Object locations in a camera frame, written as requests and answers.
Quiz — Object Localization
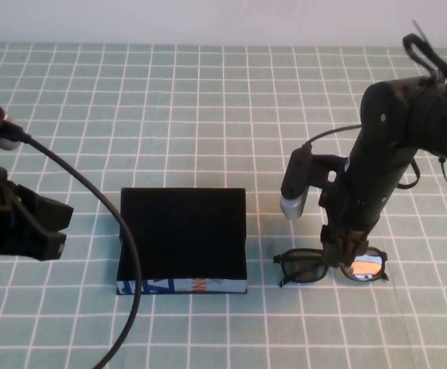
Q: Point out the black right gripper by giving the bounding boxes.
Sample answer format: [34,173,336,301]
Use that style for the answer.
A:
[319,188,382,269]

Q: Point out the black frame glasses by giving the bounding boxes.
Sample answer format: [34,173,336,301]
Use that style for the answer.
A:
[272,248,392,288]

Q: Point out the black glasses case blue print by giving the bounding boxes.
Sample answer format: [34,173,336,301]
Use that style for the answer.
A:
[114,187,250,296]

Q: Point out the black zip tie curved tail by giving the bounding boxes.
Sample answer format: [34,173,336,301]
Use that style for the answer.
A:
[437,155,447,189]

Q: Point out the green white checkered tablecloth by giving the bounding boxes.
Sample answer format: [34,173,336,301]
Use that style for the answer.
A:
[0,41,447,369]

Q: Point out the black zip tie long tail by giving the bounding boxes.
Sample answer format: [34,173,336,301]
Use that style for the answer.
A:
[412,19,430,42]

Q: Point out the thick black left camera cable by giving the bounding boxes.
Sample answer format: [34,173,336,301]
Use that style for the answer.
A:
[6,121,143,369]

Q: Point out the black right camera mount bracket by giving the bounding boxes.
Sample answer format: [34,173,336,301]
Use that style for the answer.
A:
[307,153,349,193]

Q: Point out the right wrist camera black silver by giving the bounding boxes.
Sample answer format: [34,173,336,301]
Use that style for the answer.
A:
[280,148,313,221]

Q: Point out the thin black right camera cable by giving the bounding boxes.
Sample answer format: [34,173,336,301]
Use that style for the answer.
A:
[302,123,420,190]

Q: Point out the black sleeved right arm cable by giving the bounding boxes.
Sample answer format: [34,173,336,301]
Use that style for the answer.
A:
[402,33,447,86]

